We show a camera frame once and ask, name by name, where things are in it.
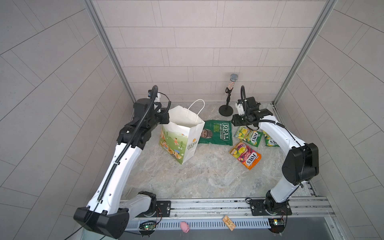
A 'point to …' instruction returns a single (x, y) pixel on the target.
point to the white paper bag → (180, 139)
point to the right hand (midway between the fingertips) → (233, 119)
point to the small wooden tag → (229, 223)
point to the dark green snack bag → (217, 132)
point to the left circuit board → (147, 228)
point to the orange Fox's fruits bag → (245, 155)
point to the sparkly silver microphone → (233, 77)
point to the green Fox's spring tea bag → (252, 137)
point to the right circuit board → (276, 225)
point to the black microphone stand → (226, 110)
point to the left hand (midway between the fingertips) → (168, 106)
